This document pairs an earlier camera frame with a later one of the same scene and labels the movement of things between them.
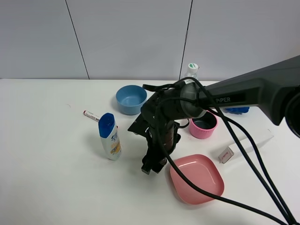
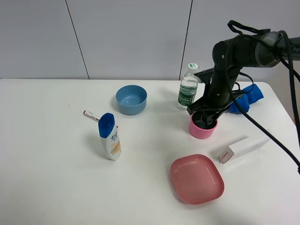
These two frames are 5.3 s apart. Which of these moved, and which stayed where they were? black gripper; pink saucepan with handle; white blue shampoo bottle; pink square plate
Moved: black gripper
Stayed: pink square plate; pink saucepan with handle; white blue shampoo bottle
